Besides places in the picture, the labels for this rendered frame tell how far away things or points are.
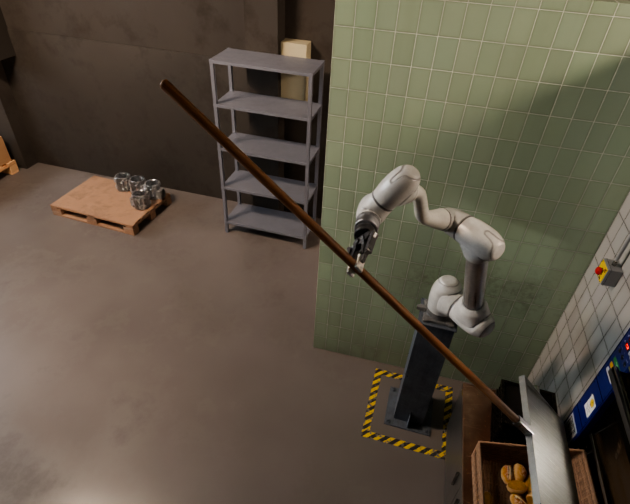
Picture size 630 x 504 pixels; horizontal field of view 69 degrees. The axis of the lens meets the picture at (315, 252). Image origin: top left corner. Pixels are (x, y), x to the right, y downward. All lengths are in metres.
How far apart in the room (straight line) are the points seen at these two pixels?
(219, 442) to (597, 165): 2.78
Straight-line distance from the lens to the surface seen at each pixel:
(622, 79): 2.61
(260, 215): 4.96
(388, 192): 1.66
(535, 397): 2.34
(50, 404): 3.87
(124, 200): 5.49
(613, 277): 2.73
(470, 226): 2.10
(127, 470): 3.41
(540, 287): 3.18
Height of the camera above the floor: 2.93
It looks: 39 degrees down
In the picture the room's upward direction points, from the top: 3 degrees clockwise
